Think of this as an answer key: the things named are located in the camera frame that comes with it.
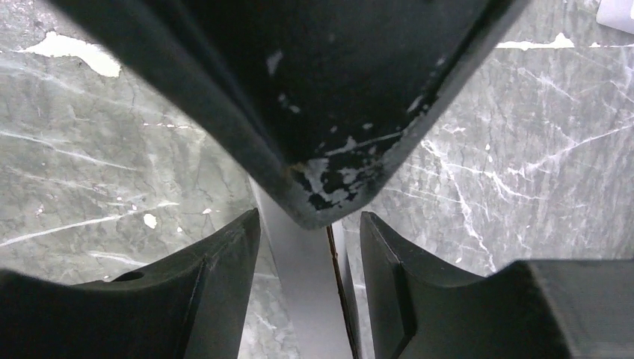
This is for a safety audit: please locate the white cardboard box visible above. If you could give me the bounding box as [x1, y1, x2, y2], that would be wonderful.
[250, 181, 361, 358]

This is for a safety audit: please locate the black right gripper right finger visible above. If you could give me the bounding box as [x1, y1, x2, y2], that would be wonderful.
[360, 212, 633, 358]

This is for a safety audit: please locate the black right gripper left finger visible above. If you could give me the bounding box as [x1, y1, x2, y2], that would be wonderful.
[1, 209, 261, 358]

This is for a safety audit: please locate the clear white plastic case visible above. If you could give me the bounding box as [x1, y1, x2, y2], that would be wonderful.
[596, 0, 633, 34]

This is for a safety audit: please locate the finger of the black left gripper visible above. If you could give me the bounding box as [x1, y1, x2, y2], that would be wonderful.
[55, 0, 526, 229]

